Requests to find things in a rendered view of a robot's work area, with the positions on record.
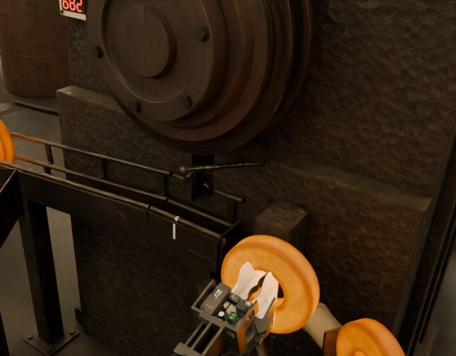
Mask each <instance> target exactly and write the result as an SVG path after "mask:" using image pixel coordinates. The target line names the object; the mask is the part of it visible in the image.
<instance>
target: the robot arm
mask: <svg viewBox="0 0 456 356"><path fill-rule="evenodd" d="M261 284H263V286H262V287H261V291H260V294H259V296H258V297H257V298H255V299H253V300H252V302H249V299H250V297H251V295H252V294H253V293H255V292H257V291H258V289H259V287H260V285H261ZM208 290H210V294H209V295H208V297H207V298H206V300H205V301H204V302H203V303H202V304H201V306H200V303H199V301H201V299H202V298H203V297H204V295H205V294H206V292H207V291H208ZM277 290H278V281H277V280H276V279H275V278H274V277H273V276H272V273H271V272H269V273H266V272H264V271H255V270H254V269H253V267H252V265H251V264H250V263H249V262H247V263H245V264H244V265H243V266H242V268H241V270H240V274H239V279H238V282H237V284H236V285H235V286H234V287H233V288H232V289H231V288H230V287H229V286H227V285H225V284H223V283H219V285H217V287H216V284H215V280H214V279H212V281H211V282H210V284H209V285H208V286H207V287H206V288H205V290H204V291H203V293H202V294H201V295H200V297H199V298H198V299H197V300H196V302H195V303H194V304H193V306H192V307H191V312H192V315H193V320H194V323H195V326H196V330H195V331H194V332H193V334H192V335H191V337H190V338H189V339H188V340H187V342H186V343H185V344H183V343H179V344H178V345H177V347H176V348H175V349H174V354H173V355H172V356H249V354H248V352H249V350H251V349H252V348H253V347H254V345H256V346H258V347H260V344H261V343H262V341H263V339H264V338H265V337H266V336H267V335H268V334H269V332H270V331H271V329H272V326H273V324H274V319H275V309H276V301H277Z"/></svg>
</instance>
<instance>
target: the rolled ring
mask: <svg viewBox="0 0 456 356"><path fill-rule="evenodd" d="M13 158H14V148H13V141H12V139H11V136H10V133H9V132H8V129H7V128H6V126H5V124H4V123H3V122H2V120H1V119H0V160H3V161H6V162H10V163H12V162H13Z"/></svg>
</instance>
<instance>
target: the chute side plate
mask: <svg viewBox="0 0 456 356"><path fill-rule="evenodd" d="M0 168H10V167H6V166H3V165H0ZM18 178H19V182H20V190H22V191H24V192H26V194H27V199H28V200H29V201H33V202H35V203H38V204H41V205H43V206H47V207H50V208H53V209H55V210H59V211H61V212H64V213H67V214H69V215H73V216H76V217H78V218H81V219H84V220H87V221H90V222H92V223H96V224H98V225H101V226H104V227H108V228H110V229H112V230H116V231H118V232H122V233H124V234H127V235H130V236H132V237H136V238H139V239H141V240H144V241H146V242H150V243H152V244H154V245H156V246H158V247H161V248H163V249H165V250H167V251H170V252H172V253H173V254H176V255H177V256H180V257H182V258H184V259H186V260H188V250H191V251H194V252H196V253H197V254H200V255H202V256H204V257H206V258H208V259H210V271H212V272H213V273H216V272H217V262H218V248H219V240H216V239H214V238H212V237H209V236H207V235H204V234H203V233H200V232H198V231H195V230H193V229H191V228H189V227H186V226H184V225H181V224H179V223H177V222H174V221H173V220H170V219H168V218H165V217H163V216H161V215H158V214H156V213H153V212H152V211H149V212H148V210H146V209H143V208H139V207H136V206H132V205H130V204H127V203H123V202H120V201H116V200H114V199H111V198H107V197H104V196H100V195H97V194H94V193H90V192H88V191H84V190H81V189H77V188H74V187H72V186H68V185H65V184H61V183H58V182H54V181H52V180H49V179H45V178H42V177H38V176H35V175H33V174H28V173H26V172H21V171H19V170H18ZM173 223H174V224H175V239H173Z"/></svg>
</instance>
